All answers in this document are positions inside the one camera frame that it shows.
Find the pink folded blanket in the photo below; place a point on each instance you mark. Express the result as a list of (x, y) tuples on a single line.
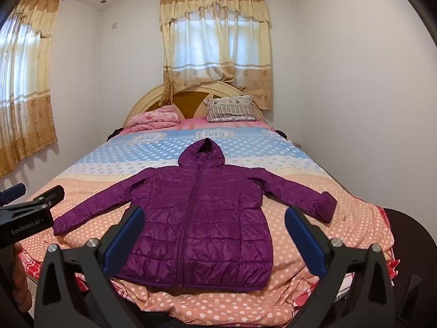
[(153, 119)]

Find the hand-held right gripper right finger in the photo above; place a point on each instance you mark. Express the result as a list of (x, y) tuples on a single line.
[(305, 241)]

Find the dark bedside object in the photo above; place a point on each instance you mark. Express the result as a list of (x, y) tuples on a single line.
[(114, 134), (282, 134)]

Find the purple hooded puffer jacket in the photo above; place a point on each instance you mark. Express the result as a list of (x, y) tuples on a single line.
[(201, 218)]

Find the polka dot bedsheet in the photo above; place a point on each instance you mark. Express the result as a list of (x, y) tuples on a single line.
[(290, 164)]

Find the cream wooden headboard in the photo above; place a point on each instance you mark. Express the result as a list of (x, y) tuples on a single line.
[(191, 100)]

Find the striped floral pillow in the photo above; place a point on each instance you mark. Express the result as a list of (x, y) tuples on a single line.
[(230, 109)]

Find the red checked blanket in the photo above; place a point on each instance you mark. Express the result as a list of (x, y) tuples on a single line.
[(34, 266)]

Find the person's left hand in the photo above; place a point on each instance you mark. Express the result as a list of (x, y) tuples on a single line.
[(22, 276)]

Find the cream floral window curtain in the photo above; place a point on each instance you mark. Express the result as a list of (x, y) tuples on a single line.
[(24, 92), (218, 41)]

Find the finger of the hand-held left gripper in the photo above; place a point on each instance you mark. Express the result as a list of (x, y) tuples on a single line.
[(51, 194), (12, 193)]

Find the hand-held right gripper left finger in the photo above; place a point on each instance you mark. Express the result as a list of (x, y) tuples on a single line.
[(124, 239)]

